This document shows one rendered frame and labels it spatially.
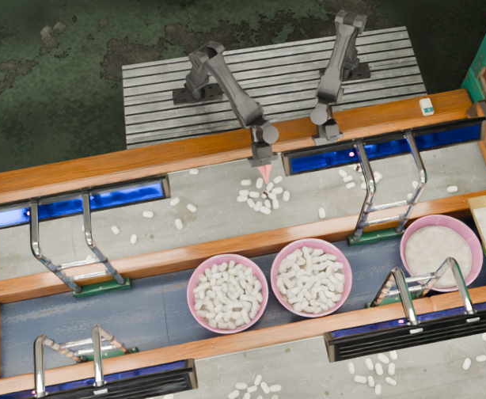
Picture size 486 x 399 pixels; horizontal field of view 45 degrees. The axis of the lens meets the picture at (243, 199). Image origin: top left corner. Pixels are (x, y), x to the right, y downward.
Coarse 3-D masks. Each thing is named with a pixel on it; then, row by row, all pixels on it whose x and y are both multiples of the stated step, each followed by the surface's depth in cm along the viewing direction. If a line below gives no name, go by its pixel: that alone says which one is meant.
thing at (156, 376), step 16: (144, 368) 156; (160, 368) 154; (176, 368) 152; (192, 368) 151; (64, 384) 155; (80, 384) 153; (112, 384) 150; (128, 384) 150; (144, 384) 150; (160, 384) 152; (176, 384) 152; (192, 384) 153
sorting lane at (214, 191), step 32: (384, 160) 214; (448, 160) 212; (480, 160) 212; (192, 192) 212; (224, 192) 212; (320, 192) 210; (352, 192) 209; (384, 192) 208; (448, 192) 207; (64, 224) 210; (96, 224) 209; (128, 224) 208; (160, 224) 208; (192, 224) 207; (224, 224) 206; (256, 224) 206; (288, 224) 205; (0, 256) 206; (32, 256) 205; (64, 256) 204; (96, 256) 204
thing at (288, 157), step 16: (416, 128) 180; (432, 128) 176; (448, 128) 176; (464, 128) 177; (480, 128) 178; (336, 144) 175; (352, 144) 175; (368, 144) 176; (384, 144) 177; (400, 144) 177; (432, 144) 179; (448, 144) 179; (288, 160) 175; (304, 160) 176; (320, 160) 177; (336, 160) 178; (352, 160) 178; (288, 176) 179
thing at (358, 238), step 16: (416, 144) 173; (368, 160) 172; (416, 160) 171; (368, 176) 169; (368, 192) 171; (416, 192) 175; (368, 208) 179; (384, 208) 182; (368, 224) 192; (400, 224) 198; (352, 240) 204; (368, 240) 204; (384, 240) 208
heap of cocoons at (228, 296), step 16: (208, 272) 199; (224, 272) 199; (240, 272) 199; (208, 288) 199; (224, 288) 197; (240, 288) 196; (256, 288) 196; (208, 304) 195; (224, 304) 196; (240, 304) 194; (256, 304) 194; (208, 320) 194; (224, 320) 194; (240, 320) 192
